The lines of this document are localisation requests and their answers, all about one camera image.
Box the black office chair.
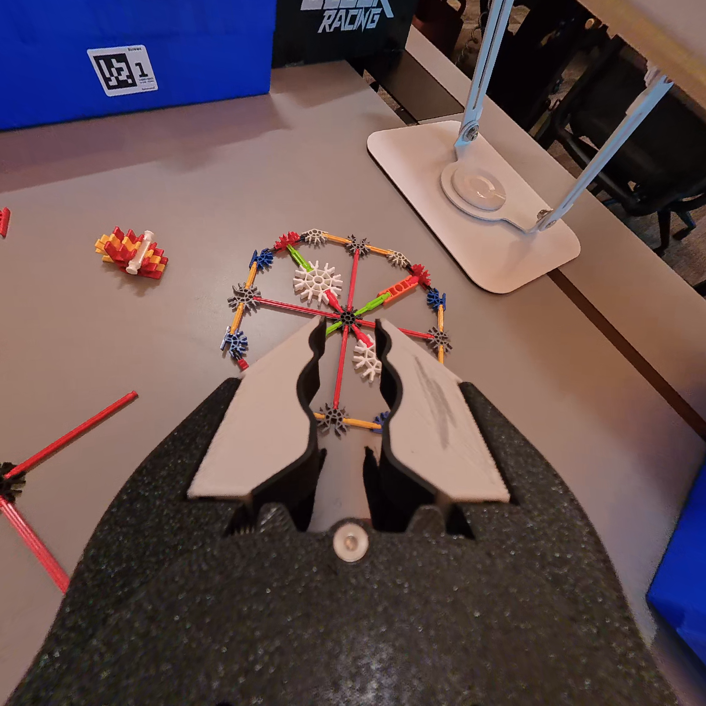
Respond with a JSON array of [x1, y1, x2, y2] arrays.
[[554, 33, 706, 254]]

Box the light wooden desk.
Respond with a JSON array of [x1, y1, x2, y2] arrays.
[[576, 0, 706, 103]]

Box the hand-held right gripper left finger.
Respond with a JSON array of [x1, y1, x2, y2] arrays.
[[188, 317, 327, 533]]

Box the blue box with tag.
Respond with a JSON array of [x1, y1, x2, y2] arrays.
[[0, 0, 278, 132]]

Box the red yellow connector pile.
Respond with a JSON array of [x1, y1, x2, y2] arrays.
[[95, 226, 170, 280]]

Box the white coiled cable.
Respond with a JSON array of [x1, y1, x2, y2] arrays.
[[462, 22, 484, 69]]

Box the red rod hub assembly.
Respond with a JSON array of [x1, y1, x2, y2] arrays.
[[0, 391, 139, 594]]

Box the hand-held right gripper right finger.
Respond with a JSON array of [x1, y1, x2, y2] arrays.
[[363, 319, 511, 533]]

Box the colourful toy wheel assembly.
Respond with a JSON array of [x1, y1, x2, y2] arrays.
[[221, 227, 454, 439]]

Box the black printed bag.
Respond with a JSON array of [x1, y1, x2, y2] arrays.
[[272, 0, 416, 72]]

